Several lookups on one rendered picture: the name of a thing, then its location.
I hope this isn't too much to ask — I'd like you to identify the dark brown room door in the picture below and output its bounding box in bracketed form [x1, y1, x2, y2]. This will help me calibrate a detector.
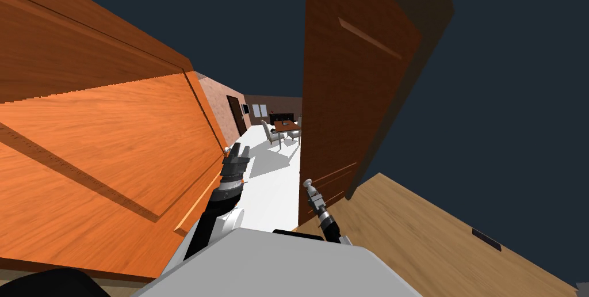
[225, 94, 248, 138]

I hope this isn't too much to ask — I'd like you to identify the dark brown wooden door leaf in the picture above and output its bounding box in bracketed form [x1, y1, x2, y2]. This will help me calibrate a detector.
[297, 0, 424, 227]

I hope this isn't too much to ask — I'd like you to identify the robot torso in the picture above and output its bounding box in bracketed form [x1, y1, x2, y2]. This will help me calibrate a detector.
[130, 227, 423, 297]

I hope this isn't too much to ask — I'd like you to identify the white dining chair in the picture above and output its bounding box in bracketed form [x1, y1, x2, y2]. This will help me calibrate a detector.
[260, 119, 285, 151]
[286, 116, 303, 144]

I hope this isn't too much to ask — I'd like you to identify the brown dining table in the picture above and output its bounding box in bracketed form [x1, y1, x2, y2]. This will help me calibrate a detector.
[273, 119, 303, 145]

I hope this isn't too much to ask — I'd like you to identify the orange wooden door leaf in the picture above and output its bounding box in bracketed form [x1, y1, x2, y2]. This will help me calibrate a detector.
[0, 0, 230, 284]

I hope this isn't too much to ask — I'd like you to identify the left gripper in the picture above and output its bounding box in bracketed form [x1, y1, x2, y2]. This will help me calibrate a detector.
[220, 143, 252, 181]

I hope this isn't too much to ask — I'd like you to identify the black flat rectangular plate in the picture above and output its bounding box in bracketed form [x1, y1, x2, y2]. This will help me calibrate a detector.
[471, 227, 503, 253]

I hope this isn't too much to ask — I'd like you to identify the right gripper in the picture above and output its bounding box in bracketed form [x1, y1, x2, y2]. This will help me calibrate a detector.
[307, 186, 329, 218]

